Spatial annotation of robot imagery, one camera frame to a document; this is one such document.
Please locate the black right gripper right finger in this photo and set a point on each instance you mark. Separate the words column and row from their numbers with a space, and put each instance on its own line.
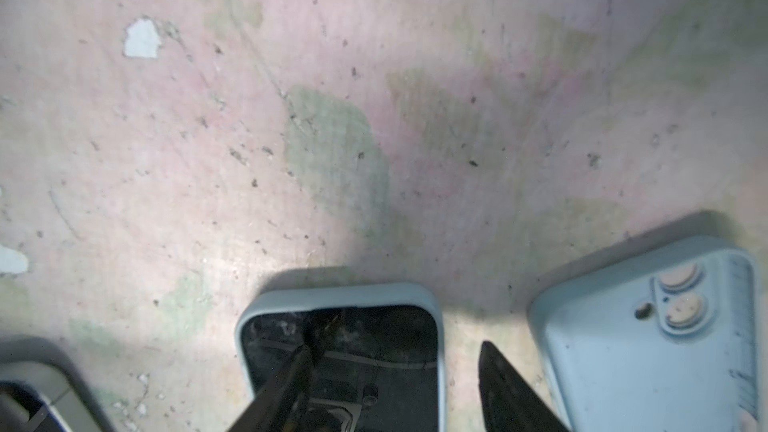
column 509, row 404

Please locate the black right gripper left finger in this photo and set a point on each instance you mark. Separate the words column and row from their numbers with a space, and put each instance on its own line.
column 283, row 400

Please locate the blue phone black screen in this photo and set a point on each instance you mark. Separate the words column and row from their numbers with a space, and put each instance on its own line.
column 379, row 370

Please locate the light blue phone case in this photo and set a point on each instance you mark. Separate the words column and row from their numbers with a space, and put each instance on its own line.
column 303, row 300
column 665, row 341

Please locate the white phone black screen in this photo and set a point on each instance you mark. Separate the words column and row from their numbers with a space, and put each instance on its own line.
column 39, row 397

